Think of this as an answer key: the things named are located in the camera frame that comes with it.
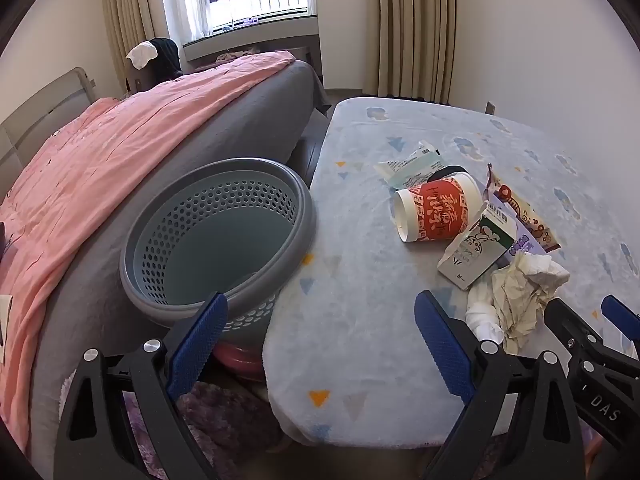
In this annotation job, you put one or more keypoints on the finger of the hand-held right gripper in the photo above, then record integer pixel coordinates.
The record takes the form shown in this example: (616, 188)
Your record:
(570, 325)
(620, 316)

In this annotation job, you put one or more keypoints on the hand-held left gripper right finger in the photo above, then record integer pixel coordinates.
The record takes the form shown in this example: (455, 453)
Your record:
(440, 340)

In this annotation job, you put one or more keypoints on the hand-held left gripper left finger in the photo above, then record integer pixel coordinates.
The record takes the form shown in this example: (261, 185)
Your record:
(197, 345)

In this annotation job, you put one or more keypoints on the beige tissue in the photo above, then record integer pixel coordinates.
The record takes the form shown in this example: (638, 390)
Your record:
(525, 295)

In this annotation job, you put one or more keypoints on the white milk carton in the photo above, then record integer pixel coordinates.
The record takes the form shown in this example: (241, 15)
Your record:
(475, 255)

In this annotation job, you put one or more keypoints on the grey perforated plastic basket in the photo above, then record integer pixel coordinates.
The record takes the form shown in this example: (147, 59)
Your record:
(215, 240)

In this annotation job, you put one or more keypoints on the beige and red snack wrapper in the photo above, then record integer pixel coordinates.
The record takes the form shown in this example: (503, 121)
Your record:
(532, 220)

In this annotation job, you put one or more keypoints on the red and white paper cup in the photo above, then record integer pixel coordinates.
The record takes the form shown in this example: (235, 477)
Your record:
(440, 210)

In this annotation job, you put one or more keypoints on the pink plastic basin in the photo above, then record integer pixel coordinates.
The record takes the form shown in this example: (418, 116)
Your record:
(240, 360)

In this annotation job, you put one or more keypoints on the crumpled white tissue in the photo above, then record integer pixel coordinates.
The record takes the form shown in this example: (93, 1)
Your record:
(482, 315)

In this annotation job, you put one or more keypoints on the purple fuzzy rug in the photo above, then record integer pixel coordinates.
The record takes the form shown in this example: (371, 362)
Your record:
(225, 420)

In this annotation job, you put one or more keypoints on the purple flat packet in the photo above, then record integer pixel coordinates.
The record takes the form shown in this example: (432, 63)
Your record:
(522, 246)

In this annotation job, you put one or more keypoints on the white and green mask packet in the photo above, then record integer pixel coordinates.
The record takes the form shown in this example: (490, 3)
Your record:
(405, 175)

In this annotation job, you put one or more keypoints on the black plastic cup lid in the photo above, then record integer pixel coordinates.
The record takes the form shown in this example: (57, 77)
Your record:
(447, 171)

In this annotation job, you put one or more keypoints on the small white barcode packet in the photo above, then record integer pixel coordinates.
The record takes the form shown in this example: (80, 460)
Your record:
(425, 150)

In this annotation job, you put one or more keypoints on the pink bed blanket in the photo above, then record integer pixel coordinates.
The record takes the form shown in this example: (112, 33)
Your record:
(100, 170)

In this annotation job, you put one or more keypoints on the grey bed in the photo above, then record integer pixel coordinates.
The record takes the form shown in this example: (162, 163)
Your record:
(240, 125)

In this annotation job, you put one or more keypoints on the brown chair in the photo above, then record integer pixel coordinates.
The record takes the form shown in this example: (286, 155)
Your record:
(136, 82)

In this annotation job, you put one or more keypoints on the grey headboard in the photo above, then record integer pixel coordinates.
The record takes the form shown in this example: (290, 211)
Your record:
(40, 110)

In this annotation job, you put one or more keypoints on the black garment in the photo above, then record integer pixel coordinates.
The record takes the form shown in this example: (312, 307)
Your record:
(167, 57)

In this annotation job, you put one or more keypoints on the white cloth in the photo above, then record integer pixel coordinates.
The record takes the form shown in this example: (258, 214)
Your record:
(141, 54)

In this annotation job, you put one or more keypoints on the beige curtain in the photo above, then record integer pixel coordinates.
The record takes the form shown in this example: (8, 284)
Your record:
(132, 5)
(417, 25)

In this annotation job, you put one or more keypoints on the grey window sill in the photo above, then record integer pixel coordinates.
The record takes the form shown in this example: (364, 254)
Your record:
(260, 35)

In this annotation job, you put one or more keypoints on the white sheer curtain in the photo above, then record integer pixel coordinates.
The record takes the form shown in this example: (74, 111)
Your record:
(182, 0)

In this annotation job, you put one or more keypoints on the wall outlet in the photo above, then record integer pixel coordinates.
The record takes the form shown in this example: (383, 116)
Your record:
(490, 108)

